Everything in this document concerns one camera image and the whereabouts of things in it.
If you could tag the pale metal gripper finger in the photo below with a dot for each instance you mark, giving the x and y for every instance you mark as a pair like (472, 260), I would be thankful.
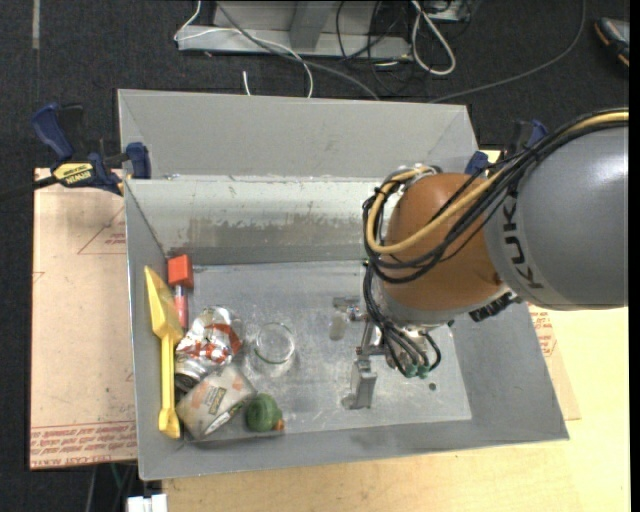
(363, 385)
(346, 306)

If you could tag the grey metal bin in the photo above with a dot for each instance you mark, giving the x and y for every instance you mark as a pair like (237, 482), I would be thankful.
(310, 300)

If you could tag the clear glass cup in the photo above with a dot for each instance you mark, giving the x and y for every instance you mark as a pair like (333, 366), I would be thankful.
(274, 347)

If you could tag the green toy with orange tip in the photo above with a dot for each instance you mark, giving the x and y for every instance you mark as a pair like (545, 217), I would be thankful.
(261, 413)

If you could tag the crushed silver and red can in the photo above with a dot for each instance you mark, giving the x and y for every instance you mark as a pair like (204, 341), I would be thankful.
(210, 337)

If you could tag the red capped clear tube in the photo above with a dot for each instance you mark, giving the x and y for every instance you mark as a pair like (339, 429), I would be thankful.
(180, 272)

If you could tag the yellow plastic toy shovel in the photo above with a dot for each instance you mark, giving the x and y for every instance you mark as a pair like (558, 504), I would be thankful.
(162, 310)

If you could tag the black cylinder on white bracket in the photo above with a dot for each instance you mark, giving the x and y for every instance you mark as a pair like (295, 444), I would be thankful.
(492, 307)

